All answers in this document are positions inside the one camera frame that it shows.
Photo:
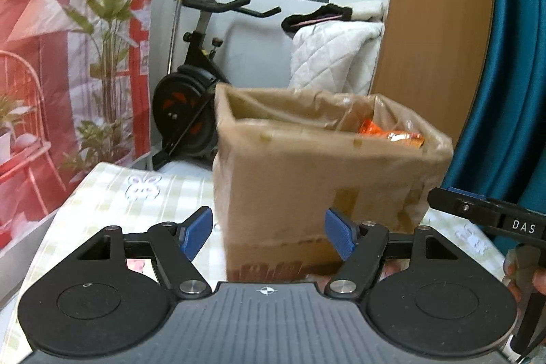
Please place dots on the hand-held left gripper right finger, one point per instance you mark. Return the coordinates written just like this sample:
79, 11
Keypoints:
340, 236

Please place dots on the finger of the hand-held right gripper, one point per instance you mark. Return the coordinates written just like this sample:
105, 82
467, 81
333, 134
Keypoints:
448, 200

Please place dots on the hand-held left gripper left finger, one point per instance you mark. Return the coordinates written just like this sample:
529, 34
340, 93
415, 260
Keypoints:
197, 234

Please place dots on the brown cardboard box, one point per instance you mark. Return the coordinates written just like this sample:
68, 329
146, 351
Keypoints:
298, 193

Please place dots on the orange snack packet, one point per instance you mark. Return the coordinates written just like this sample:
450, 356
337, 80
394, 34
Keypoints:
371, 128
405, 140

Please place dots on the clear plastic bag liner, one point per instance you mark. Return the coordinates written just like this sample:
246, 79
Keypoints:
307, 108

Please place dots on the person's right hand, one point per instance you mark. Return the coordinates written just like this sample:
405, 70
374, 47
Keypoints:
541, 283

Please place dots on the checked tablecloth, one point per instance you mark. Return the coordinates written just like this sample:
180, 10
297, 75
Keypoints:
128, 210

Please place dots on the black exercise bike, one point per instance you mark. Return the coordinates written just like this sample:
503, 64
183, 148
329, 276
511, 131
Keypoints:
187, 108

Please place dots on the teal curtain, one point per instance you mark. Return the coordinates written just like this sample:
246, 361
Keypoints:
512, 69

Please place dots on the wooden board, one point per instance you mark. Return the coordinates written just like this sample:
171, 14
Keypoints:
435, 27

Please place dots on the white quilted blanket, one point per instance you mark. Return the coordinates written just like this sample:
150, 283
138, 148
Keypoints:
328, 52

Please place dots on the black pink-trimmed garment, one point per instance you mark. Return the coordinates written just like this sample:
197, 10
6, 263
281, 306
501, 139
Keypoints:
320, 12

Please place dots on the red printed backdrop cloth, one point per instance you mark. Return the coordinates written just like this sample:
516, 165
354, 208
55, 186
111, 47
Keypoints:
51, 48

